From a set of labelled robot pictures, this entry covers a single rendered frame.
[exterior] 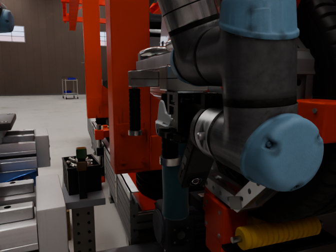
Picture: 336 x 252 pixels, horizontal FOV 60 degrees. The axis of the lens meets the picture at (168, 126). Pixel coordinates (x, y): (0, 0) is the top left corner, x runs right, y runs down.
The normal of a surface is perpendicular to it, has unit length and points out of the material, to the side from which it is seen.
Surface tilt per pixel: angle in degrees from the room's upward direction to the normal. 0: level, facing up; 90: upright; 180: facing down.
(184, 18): 105
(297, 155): 90
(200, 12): 92
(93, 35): 90
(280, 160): 90
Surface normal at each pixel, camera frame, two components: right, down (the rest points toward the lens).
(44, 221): 0.41, 0.15
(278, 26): 0.20, 0.12
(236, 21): -0.71, 0.14
